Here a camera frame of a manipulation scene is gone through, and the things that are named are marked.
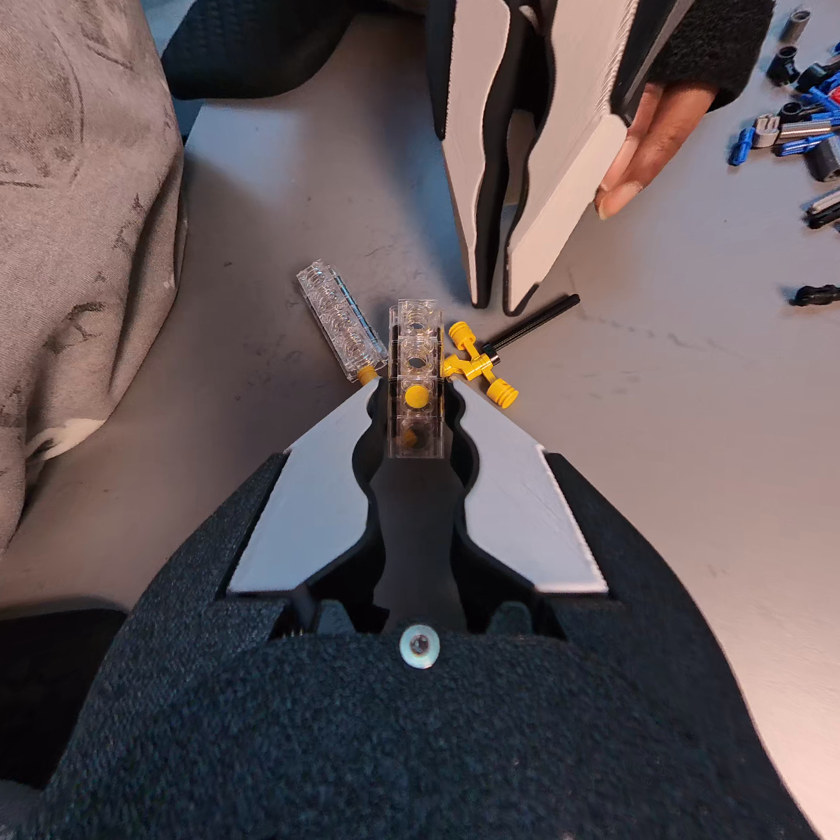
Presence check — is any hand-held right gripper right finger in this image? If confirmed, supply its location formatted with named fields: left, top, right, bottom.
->
left=450, top=379, right=610, bottom=635

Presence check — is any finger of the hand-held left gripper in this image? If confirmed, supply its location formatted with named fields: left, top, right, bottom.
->
left=502, top=0, right=642, bottom=316
left=427, top=0, right=547, bottom=309

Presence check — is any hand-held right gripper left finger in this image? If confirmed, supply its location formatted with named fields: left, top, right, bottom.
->
left=226, top=377, right=388, bottom=626

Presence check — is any yellow piston crankshaft assembly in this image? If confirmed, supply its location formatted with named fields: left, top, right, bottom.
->
left=354, top=293, right=583, bottom=412

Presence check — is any clear toy cylinder block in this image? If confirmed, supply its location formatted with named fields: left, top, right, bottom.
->
left=387, top=298, right=449, bottom=461
left=295, top=260, right=391, bottom=385

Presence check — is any person's left hand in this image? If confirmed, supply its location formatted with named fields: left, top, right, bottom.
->
left=594, top=0, right=777, bottom=222

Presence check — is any pile of small toy parts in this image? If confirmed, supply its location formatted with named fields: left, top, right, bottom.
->
left=727, top=7, right=840, bottom=231

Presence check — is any person's grey hoodie torso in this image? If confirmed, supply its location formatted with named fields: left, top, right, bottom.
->
left=0, top=0, right=189, bottom=560

